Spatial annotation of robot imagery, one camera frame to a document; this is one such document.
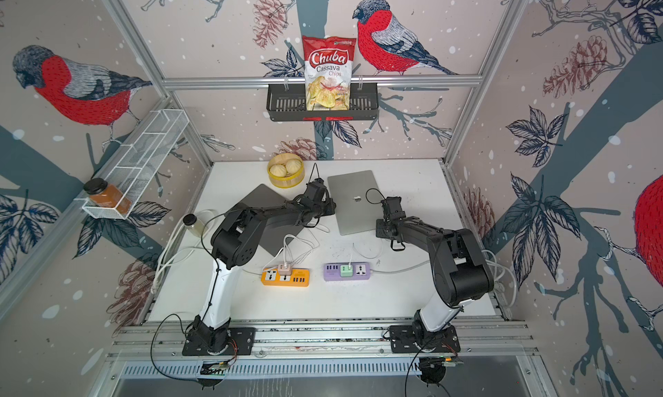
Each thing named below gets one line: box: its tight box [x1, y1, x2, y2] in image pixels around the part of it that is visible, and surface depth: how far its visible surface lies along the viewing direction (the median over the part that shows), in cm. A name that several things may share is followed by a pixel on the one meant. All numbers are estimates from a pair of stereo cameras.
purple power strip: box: [323, 262, 373, 282], surface depth 87 cm
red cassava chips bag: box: [302, 35, 357, 112], surface depth 87 cm
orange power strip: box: [260, 267, 311, 288], surface depth 85 cm
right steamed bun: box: [285, 158, 302, 175], surface depth 115 cm
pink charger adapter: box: [277, 264, 292, 276], surface depth 83 cm
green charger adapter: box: [340, 264, 354, 278], surface depth 82 cm
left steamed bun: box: [269, 163, 287, 177], surface depth 113 cm
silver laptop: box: [327, 170, 383, 236], surface depth 104 cm
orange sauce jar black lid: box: [82, 177, 133, 215], surface depth 63 cm
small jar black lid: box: [183, 213, 206, 238], surface depth 92 cm
